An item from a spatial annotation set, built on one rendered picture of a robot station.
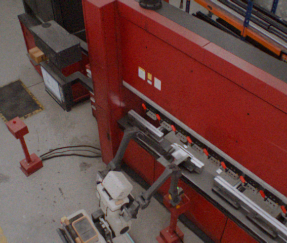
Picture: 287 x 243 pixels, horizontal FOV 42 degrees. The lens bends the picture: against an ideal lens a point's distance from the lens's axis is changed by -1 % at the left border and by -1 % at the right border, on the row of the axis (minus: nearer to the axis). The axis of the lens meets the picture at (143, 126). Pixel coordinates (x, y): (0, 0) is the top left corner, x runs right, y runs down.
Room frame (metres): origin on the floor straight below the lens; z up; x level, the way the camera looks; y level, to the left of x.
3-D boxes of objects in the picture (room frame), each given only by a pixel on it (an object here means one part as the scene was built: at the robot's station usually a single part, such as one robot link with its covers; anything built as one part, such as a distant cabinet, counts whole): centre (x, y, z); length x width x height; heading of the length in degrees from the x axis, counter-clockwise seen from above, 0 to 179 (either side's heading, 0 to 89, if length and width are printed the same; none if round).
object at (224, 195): (1.93, -0.77, 0.89); 0.30 x 0.05 x 0.03; 43
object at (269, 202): (1.69, -1.06, 1.26); 0.15 x 0.09 x 0.17; 43
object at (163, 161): (2.30, -0.29, 1.00); 0.26 x 0.18 x 0.01; 133
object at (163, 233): (1.95, -0.29, 0.06); 0.25 x 0.20 x 0.12; 123
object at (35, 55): (3.97, 1.33, 1.04); 0.30 x 0.26 x 0.12; 34
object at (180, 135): (2.42, -0.38, 1.26); 0.15 x 0.09 x 0.17; 43
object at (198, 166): (2.37, -0.44, 0.92); 0.39 x 0.06 x 0.10; 43
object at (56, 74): (2.90, 0.85, 1.42); 0.45 x 0.12 x 0.36; 39
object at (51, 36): (2.99, 0.82, 1.53); 0.51 x 0.25 x 0.85; 39
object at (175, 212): (1.97, -0.32, 0.75); 0.20 x 0.16 x 0.18; 33
